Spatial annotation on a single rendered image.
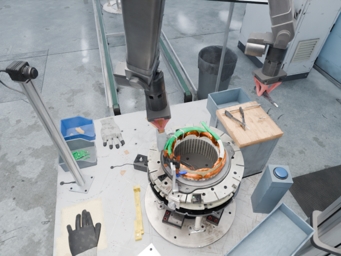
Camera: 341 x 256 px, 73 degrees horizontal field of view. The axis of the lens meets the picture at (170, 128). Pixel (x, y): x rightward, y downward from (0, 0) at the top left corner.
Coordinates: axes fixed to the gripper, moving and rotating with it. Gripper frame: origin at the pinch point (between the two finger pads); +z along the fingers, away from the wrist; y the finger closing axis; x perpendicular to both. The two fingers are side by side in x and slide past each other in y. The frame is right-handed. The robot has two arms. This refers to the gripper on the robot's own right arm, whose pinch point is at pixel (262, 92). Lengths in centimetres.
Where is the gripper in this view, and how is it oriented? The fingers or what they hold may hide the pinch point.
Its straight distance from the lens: 94.7
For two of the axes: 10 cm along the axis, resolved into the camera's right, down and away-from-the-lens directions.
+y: -9.5, 2.4, -2.0
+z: 0.2, 6.8, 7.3
